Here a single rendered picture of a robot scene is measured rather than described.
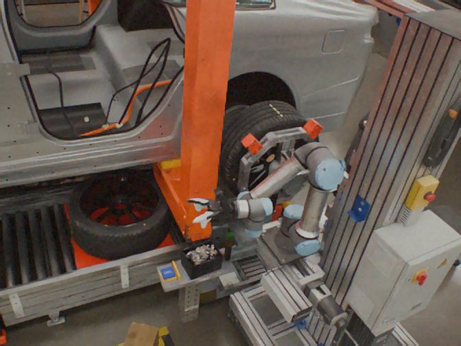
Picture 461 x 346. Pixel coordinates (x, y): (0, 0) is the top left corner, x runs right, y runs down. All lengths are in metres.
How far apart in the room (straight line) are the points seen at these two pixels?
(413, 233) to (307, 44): 1.43
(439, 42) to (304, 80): 1.51
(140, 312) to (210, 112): 1.45
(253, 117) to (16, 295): 1.65
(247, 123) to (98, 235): 1.11
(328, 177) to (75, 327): 1.86
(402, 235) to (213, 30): 1.15
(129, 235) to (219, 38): 1.34
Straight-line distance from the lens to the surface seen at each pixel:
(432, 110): 1.64
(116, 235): 2.72
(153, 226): 2.77
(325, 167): 1.77
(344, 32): 3.04
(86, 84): 3.39
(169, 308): 2.99
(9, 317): 2.87
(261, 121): 2.57
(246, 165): 2.52
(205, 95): 2.05
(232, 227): 3.17
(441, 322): 3.43
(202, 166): 2.28
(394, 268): 1.90
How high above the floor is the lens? 2.46
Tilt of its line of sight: 38 degrees down
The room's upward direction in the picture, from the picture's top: 7 degrees clockwise
